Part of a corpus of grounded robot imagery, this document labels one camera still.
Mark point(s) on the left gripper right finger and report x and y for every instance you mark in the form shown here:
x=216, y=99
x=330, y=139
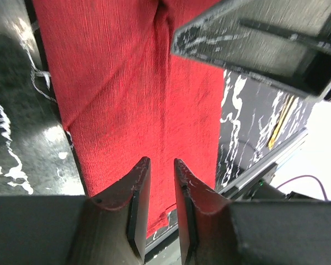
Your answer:
x=206, y=231

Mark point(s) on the gold spoon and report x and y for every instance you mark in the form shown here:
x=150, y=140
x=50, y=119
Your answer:
x=281, y=122

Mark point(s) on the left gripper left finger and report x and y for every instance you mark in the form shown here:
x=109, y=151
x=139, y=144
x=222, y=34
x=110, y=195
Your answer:
x=113, y=224

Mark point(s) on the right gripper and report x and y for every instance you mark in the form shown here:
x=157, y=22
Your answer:
x=285, y=44

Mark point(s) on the red cloth napkin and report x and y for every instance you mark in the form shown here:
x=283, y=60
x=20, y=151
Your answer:
x=122, y=95

